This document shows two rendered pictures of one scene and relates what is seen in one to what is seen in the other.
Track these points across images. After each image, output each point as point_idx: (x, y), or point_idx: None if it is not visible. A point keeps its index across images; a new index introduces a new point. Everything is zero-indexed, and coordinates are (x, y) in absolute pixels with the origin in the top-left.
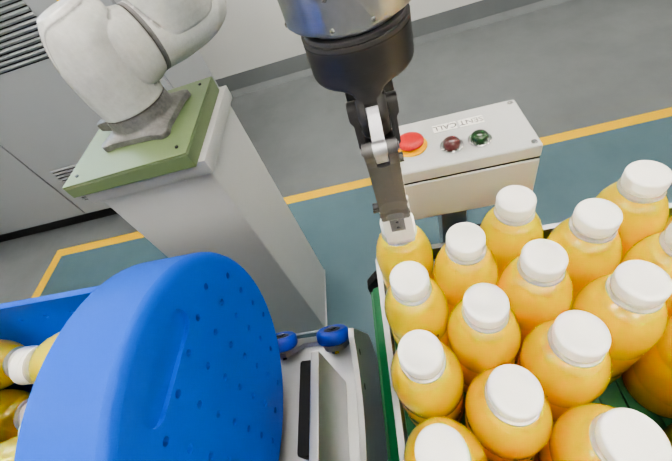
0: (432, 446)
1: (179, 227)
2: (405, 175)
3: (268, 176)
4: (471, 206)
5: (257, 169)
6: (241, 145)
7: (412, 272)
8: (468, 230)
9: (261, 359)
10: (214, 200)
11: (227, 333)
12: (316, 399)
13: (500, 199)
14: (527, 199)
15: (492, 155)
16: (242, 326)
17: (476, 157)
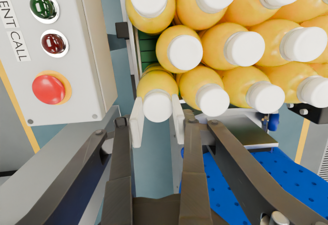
0: (321, 98)
1: (85, 214)
2: (97, 95)
3: (27, 164)
4: (105, 30)
5: (24, 176)
6: (4, 200)
7: (211, 100)
8: (180, 49)
9: (217, 172)
10: None
11: (235, 210)
12: (251, 146)
13: (148, 9)
14: None
15: None
16: (217, 196)
17: (77, 19)
